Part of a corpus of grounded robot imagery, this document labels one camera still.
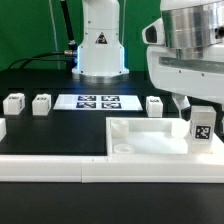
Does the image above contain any black cable to robot base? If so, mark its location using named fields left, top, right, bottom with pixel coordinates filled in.
left=7, top=49, right=78, bottom=70

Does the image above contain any white U-shaped obstacle fence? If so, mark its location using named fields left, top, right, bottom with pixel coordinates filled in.
left=0, top=118, right=224, bottom=184

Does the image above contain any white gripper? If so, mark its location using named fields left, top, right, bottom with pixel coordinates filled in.
left=147, top=44, right=224, bottom=121

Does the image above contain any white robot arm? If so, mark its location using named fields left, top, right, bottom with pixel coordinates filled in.
left=72, top=0, right=224, bottom=108

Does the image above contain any white sheet with AprilTags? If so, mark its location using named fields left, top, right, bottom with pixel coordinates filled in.
left=54, top=94, right=142, bottom=111

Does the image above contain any white square table top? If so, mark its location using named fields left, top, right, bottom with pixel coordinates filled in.
left=106, top=117, right=224, bottom=156

